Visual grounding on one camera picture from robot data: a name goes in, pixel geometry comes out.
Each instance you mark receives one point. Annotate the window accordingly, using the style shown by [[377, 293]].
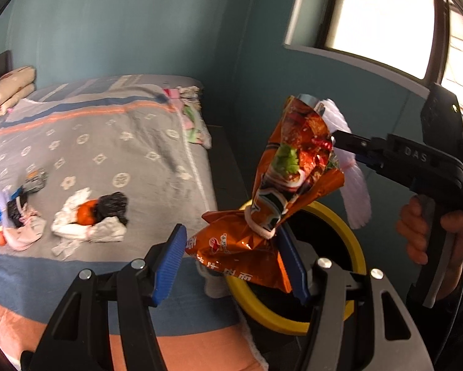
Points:
[[418, 40]]

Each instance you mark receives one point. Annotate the yellow rimmed trash bin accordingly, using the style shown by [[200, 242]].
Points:
[[312, 231]]

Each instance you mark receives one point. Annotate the patterned bed quilt cover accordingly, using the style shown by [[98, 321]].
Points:
[[93, 174]]

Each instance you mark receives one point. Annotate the pink white cloth bundle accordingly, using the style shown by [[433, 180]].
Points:
[[33, 228]]

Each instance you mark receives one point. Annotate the white paper bundle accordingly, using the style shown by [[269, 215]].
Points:
[[72, 235]]

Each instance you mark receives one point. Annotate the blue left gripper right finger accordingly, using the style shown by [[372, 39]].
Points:
[[297, 257]]

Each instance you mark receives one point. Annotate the black plastic bag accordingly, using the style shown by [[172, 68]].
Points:
[[15, 209], [112, 205]]

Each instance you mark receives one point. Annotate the grey snack packet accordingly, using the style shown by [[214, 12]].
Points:
[[35, 181]]

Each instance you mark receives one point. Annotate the beige folded quilt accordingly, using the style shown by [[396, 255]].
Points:
[[16, 85]]

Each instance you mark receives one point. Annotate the floral sheet at bed edge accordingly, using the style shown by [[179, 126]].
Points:
[[187, 100]]

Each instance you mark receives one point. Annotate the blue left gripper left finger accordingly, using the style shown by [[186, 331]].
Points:
[[166, 262]]

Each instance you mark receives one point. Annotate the blue nitrile glove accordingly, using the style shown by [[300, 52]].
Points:
[[17, 192]]

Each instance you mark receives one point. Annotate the orange snack bag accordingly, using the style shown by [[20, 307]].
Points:
[[297, 167]]

